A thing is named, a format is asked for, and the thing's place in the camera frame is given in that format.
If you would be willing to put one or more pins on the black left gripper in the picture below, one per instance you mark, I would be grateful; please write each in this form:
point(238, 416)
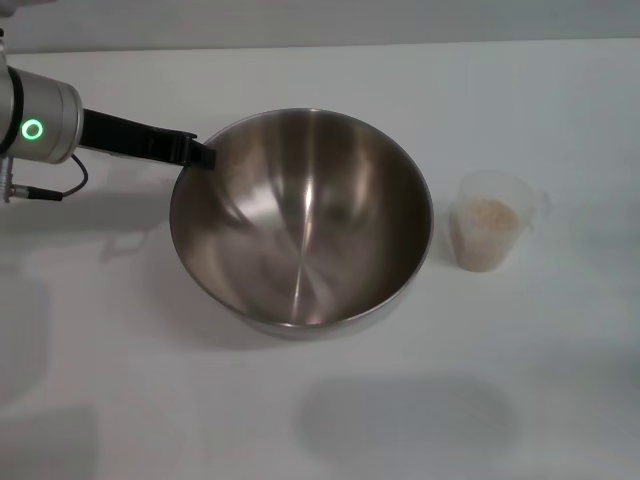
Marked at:
point(125, 136)

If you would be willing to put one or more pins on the stainless steel mixing bowl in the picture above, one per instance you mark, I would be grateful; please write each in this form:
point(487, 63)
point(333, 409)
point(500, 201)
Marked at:
point(300, 225)

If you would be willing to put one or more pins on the clear plastic measuring cup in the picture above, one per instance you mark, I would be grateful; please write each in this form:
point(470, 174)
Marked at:
point(482, 250)

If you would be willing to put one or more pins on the white rice grains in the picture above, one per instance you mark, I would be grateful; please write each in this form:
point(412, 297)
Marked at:
point(492, 217)

